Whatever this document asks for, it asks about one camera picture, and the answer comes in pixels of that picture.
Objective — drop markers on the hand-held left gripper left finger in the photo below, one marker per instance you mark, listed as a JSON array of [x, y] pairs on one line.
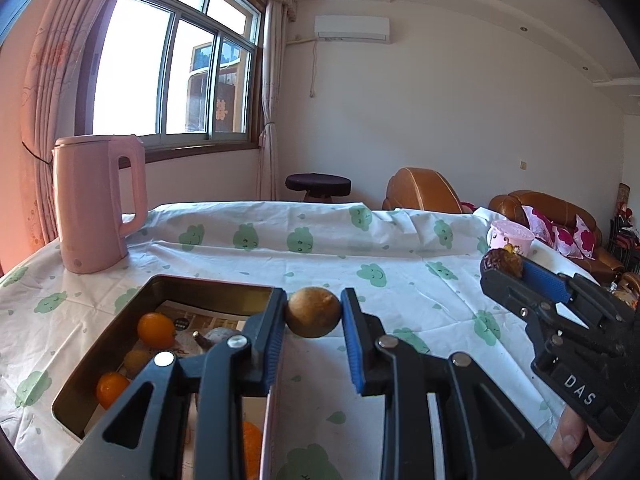
[[275, 360]]

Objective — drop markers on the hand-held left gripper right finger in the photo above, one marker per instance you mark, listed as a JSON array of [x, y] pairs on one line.
[[352, 345]]

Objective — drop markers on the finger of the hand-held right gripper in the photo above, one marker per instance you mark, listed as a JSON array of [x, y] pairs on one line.
[[547, 280], [505, 287]]

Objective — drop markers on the dark brown water chestnut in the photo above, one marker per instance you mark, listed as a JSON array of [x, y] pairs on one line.
[[502, 261]]

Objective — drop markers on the small tan round fruit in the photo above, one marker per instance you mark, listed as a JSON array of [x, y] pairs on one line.
[[136, 362], [312, 317]]

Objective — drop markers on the pink cartoon cup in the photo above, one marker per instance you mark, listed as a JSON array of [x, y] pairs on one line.
[[515, 232]]

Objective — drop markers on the large grey-brown round fruit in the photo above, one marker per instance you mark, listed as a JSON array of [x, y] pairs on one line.
[[220, 336]]

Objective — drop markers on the bumpy orange mandarin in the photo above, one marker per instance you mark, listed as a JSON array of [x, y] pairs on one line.
[[252, 447]]

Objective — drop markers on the pink metal tin box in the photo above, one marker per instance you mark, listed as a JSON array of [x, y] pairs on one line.
[[210, 292]]

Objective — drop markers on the smooth small orange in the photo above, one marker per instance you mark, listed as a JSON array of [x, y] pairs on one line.
[[156, 330], [112, 389]]

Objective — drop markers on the person's right hand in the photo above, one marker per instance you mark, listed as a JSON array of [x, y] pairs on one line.
[[570, 435]]

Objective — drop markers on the pink floral cushion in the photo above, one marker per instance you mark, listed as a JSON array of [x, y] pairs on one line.
[[585, 235], [562, 237], [535, 222]]

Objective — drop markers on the printed paper leaflet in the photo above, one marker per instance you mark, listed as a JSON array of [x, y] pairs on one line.
[[210, 320]]

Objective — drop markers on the brown leather sofa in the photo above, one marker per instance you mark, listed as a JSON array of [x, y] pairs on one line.
[[510, 205]]

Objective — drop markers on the brown leather armchair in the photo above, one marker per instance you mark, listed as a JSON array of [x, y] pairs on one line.
[[420, 190]]

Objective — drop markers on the dark round stool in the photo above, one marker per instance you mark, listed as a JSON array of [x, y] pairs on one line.
[[317, 183]]

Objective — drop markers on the pink electric kettle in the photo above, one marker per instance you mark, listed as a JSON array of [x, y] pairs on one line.
[[95, 210]]

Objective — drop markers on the pink window decal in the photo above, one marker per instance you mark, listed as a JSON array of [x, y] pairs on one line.
[[220, 109]]

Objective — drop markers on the narrow pink curtain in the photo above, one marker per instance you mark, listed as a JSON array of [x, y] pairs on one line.
[[272, 85]]

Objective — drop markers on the air conditioner pipe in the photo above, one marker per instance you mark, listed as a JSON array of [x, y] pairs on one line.
[[314, 70]]

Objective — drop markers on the white air conditioner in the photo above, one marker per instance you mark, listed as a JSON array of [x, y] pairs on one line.
[[352, 27]]

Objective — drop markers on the sliding glass window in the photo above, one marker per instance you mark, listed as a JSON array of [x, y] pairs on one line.
[[140, 70]]

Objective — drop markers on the wide pink curtain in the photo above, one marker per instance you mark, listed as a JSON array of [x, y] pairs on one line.
[[55, 70]]

